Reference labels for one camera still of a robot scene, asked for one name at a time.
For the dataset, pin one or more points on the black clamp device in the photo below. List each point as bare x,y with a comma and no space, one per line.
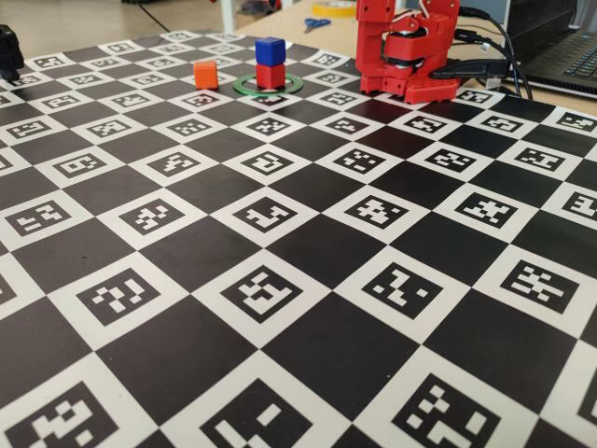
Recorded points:
9,51

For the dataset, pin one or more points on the orange cube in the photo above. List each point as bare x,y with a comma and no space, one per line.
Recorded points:
206,77

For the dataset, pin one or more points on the blue cube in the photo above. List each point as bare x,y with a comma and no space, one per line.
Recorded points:
269,52

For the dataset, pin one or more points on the red cube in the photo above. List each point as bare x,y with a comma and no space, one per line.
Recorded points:
269,77

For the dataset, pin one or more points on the black laptop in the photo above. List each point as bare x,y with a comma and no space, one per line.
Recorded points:
550,28

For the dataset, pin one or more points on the black flat plug adapter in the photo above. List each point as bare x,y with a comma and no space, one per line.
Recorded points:
471,69

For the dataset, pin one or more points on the red robot arm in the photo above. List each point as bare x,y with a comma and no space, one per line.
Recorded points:
370,46

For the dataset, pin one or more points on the pale blue panel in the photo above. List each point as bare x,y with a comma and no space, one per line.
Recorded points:
496,7

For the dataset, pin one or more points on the yellow tape roll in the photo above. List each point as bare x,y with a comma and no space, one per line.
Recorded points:
336,13

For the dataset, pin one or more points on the black white marker checkerboard mat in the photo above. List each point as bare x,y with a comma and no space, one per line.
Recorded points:
298,326

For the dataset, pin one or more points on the white table leg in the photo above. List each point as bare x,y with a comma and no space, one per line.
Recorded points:
228,14

